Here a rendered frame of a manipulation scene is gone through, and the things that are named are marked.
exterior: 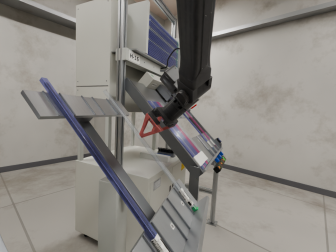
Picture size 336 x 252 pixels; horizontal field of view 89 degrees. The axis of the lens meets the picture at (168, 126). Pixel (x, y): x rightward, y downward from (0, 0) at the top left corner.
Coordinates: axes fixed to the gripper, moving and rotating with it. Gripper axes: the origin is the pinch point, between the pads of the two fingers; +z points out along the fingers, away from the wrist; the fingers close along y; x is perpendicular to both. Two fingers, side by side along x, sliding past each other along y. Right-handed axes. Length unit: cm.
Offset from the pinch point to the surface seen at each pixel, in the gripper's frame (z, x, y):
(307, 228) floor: -8, 144, -131
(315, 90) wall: -128, 67, -238
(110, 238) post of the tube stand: 22.2, 17.8, 15.0
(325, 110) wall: -118, 95, -232
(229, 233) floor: 41, 96, -96
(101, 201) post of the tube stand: 17.6, 8.3, 14.8
